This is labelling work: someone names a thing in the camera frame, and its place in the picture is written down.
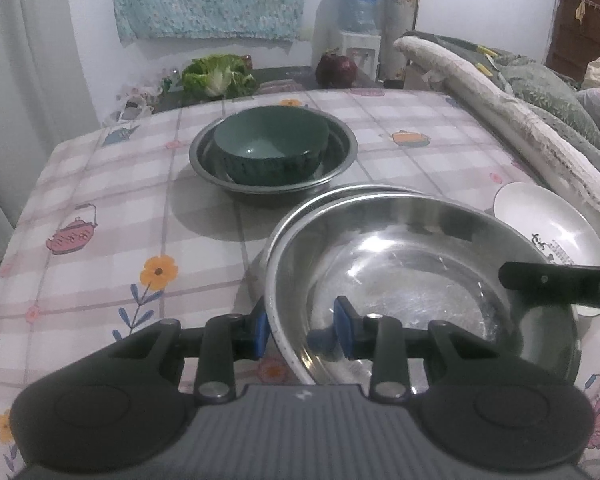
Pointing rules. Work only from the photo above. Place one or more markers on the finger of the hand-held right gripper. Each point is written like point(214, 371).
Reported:
point(540, 280)

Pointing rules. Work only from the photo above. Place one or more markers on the large water jug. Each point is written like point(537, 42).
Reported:
point(360, 2)

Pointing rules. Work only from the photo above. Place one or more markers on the white water dispenser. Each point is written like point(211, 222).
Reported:
point(355, 52)

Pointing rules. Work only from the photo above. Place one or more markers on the green leaf-print pillow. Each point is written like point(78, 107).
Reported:
point(550, 95)

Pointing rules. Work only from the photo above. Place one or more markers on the shallow steel dish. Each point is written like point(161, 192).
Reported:
point(405, 260)

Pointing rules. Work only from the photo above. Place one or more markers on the rolled printed mat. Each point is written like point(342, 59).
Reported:
point(401, 25)

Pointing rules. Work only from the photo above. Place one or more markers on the green ceramic bowl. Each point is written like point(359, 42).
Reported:
point(260, 135)

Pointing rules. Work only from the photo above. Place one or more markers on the white plastic bag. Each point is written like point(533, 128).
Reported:
point(135, 100)

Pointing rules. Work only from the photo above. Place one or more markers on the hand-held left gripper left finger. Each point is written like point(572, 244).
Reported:
point(260, 335)

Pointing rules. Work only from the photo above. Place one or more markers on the dark side table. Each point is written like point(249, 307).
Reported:
point(285, 75)

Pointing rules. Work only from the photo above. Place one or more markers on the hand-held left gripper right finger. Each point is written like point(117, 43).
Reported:
point(345, 327)

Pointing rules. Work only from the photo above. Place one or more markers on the large steel dish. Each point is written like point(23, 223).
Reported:
point(300, 210)

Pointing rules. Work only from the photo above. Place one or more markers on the white ceramic plate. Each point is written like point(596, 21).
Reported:
point(535, 215)

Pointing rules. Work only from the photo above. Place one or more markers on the teal patterned wall cloth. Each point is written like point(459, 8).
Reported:
point(210, 0)

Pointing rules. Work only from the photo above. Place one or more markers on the white rolled bedding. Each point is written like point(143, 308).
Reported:
point(505, 100)

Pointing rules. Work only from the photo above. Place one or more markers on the green lettuce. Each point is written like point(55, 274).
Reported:
point(215, 77)

